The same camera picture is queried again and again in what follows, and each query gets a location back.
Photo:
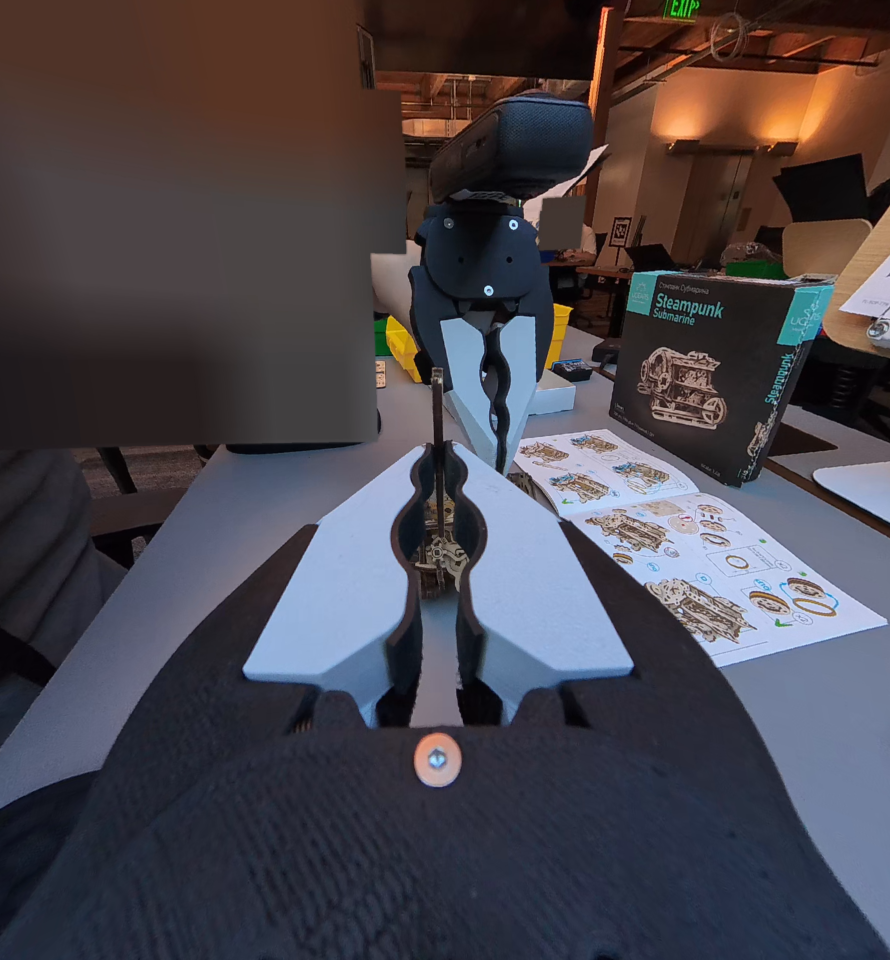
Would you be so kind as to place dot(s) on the black chair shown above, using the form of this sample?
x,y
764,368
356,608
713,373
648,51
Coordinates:
x,y
130,514

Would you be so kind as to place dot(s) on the green plastic bin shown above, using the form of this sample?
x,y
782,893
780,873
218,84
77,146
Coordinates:
x,y
756,270

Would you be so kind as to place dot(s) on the wooden mechanical model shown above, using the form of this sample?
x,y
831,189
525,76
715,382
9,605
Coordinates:
x,y
452,559

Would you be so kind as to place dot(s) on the white rounded board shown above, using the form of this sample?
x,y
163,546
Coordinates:
x,y
879,495

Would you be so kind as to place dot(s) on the thin wooden stick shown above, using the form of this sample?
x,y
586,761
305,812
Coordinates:
x,y
437,405

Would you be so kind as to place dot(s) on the wall lamp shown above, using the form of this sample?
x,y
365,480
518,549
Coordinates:
x,y
684,147
782,148

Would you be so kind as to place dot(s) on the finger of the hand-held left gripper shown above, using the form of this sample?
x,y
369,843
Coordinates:
x,y
463,360
521,360

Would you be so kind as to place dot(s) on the person's dark clothing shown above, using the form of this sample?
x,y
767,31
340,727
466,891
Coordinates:
x,y
10,862

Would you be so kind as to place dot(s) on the black fabric panel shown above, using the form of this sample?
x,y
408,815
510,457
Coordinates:
x,y
823,187

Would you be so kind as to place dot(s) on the wooden display stand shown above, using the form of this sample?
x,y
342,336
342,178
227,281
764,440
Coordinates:
x,y
855,291

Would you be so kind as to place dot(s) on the yellow plastic storage bin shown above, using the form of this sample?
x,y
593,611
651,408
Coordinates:
x,y
403,349

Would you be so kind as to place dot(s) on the black model kit box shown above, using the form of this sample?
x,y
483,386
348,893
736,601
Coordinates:
x,y
684,390

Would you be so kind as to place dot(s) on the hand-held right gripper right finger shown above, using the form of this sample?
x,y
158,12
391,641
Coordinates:
x,y
542,600

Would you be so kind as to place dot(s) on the green exit sign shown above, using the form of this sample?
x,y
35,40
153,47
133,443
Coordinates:
x,y
681,9

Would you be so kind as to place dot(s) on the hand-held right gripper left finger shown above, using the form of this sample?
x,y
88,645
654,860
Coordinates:
x,y
325,600

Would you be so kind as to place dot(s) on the black laptop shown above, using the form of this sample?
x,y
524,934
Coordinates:
x,y
654,259

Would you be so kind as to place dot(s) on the flat white box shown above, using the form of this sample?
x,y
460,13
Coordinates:
x,y
557,397

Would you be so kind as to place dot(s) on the printed marker sign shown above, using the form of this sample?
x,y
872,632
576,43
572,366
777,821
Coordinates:
x,y
621,231

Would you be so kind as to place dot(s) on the person's grey clothing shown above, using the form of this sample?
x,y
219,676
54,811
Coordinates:
x,y
25,562

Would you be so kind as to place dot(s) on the illustrated instruction booklet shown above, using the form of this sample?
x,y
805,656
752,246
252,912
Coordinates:
x,y
714,600

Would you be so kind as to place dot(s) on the wooden chair back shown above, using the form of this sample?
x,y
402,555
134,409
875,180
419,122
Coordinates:
x,y
827,251

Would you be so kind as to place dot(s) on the small black device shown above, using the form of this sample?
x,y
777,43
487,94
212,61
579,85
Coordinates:
x,y
572,371

